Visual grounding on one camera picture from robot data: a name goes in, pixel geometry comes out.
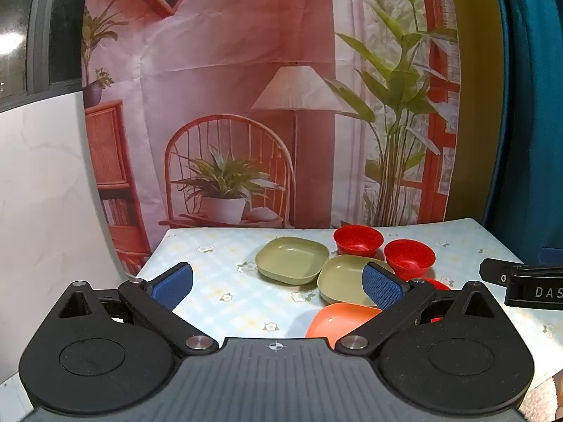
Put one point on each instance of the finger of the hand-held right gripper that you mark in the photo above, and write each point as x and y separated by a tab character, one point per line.
495	269

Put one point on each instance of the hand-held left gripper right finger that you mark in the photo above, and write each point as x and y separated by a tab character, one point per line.
383	290

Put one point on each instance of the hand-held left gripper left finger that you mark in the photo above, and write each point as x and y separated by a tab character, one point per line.
172	288

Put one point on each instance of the red bowl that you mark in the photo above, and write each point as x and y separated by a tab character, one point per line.
440	284
409	257
358	239

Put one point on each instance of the green square plate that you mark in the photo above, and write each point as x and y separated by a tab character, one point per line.
343	274
290	257

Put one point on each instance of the orange square plate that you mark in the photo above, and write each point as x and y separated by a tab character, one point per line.
338	321

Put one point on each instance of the floral checked tablecloth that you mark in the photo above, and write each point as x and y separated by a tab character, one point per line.
220	281

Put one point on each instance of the white fluffy cloth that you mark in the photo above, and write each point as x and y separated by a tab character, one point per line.
545	398

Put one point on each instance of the white marble panel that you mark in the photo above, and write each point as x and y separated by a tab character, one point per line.
44	206

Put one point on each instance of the blue curtain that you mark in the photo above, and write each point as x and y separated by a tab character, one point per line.
528	96

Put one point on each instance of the printed room backdrop cloth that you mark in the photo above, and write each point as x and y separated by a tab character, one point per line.
220	52

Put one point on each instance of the dark window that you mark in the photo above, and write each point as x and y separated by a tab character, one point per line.
17	22

